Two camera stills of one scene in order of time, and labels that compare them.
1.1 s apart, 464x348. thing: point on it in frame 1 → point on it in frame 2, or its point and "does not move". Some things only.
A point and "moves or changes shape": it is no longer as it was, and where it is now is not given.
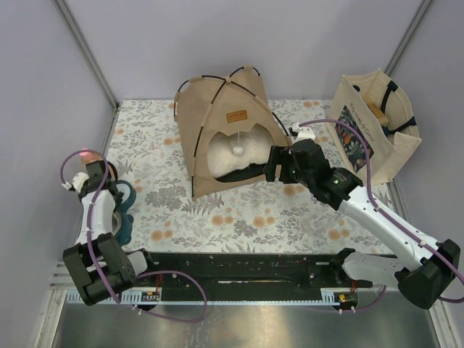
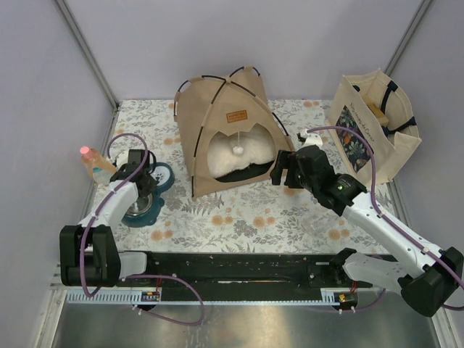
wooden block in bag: x=377 y=110 does not move
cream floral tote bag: x=380 y=106 does not move
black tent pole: x=201 y=127 does not move
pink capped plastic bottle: x=87 y=157 does not move
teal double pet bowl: x=122 y=221 moves or changes shape
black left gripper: x=119 y=197 → x=152 y=185
